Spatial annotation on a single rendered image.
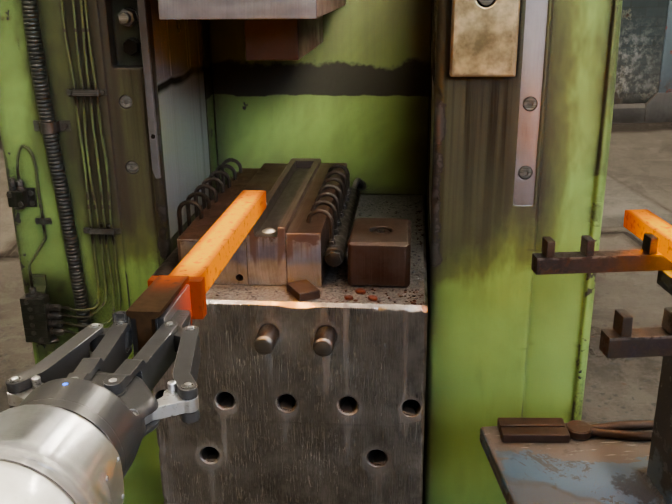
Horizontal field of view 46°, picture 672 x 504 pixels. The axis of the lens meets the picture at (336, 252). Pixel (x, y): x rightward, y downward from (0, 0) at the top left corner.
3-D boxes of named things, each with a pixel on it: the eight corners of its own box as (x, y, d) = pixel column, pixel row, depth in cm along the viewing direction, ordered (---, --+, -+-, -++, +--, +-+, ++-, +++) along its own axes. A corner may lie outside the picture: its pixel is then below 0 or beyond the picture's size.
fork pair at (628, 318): (681, 335, 71) (684, 314, 71) (620, 337, 71) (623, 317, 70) (587, 250, 93) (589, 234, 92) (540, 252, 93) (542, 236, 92)
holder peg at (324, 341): (333, 358, 102) (333, 339, 101) (312, 357, 102) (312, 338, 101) (336, 344, 106) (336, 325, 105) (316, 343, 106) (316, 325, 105)
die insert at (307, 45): (298, 60, 110) (297, 15, 108) (245, 60, 110) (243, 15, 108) (323, 42, 138) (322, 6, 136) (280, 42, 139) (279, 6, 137)
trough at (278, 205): (284, 237, 108) (284, 227, 107) (246, 236, 108) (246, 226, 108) (320, 166, 147) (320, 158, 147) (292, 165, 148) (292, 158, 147)
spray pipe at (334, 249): (343, 269, 109) (343, 249, 108) (323, 269, 109) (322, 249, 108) (360, 201, 141) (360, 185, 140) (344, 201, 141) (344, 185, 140)
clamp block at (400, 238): (409, 288, 109) (410, 243, 106) (347, 287, 109) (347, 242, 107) (410, 259, 120) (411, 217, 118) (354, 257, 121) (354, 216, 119)
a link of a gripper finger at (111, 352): (91, 437, 51) (69, 437, 51) (135, 357, 62) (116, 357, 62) (84, 382, 50) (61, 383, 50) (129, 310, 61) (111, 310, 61)
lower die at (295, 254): (321, 286, 110) (320, 227, 107) (180, 283, 112) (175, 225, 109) (347, 203, 149) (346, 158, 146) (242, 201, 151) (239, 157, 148)
